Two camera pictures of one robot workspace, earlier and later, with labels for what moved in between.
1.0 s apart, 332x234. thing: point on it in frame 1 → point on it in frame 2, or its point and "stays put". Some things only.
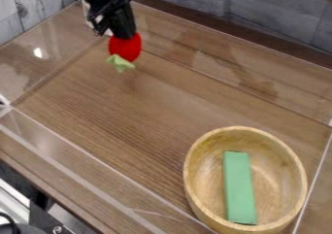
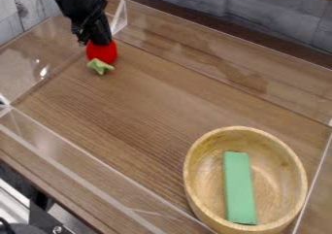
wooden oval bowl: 277,176 stays put
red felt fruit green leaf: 125,50 → 101,55
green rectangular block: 240,206 stays put
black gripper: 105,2 → 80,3
